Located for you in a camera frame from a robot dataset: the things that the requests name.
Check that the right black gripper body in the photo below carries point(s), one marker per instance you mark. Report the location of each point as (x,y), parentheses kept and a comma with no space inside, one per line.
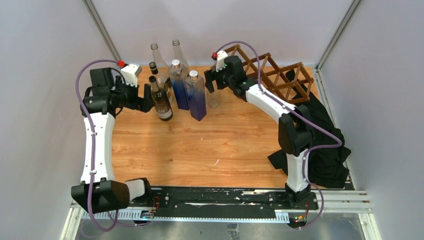
(223,80)

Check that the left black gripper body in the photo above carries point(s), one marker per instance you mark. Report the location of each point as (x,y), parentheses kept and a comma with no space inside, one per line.
(127,96)

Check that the dark green wine bottle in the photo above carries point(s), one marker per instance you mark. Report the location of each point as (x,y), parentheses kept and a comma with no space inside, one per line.
(162,104)

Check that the clear bottle black cap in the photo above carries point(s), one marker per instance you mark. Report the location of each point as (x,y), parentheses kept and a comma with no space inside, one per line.
(163,80)

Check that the blue clear square bottle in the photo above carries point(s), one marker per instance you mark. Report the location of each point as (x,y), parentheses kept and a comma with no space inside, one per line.
(178,73)

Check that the clear glass bottle gold label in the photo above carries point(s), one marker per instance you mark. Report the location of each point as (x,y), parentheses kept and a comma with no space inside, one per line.
(178,54)

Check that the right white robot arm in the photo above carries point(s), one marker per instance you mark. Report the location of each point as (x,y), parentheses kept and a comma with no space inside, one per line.
(294,135)

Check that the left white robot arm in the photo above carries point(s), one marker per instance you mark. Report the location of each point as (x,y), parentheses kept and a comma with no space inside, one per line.
(98,190)

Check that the brown wooden wine rack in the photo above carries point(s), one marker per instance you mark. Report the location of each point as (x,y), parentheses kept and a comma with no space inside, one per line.
(293,83)

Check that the black cloth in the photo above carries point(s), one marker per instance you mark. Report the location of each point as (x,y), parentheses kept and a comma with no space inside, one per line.
(325,165)

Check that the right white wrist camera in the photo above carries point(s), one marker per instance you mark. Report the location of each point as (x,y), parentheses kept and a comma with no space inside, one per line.
(220,60)

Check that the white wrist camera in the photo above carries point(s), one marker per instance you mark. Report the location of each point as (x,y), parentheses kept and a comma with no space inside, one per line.
(220,60)
(130,74)

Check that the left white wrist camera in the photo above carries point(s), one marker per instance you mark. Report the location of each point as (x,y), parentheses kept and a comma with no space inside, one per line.
(130,74)

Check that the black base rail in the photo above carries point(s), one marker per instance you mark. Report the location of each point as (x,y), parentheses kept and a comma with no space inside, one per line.
(225,203)

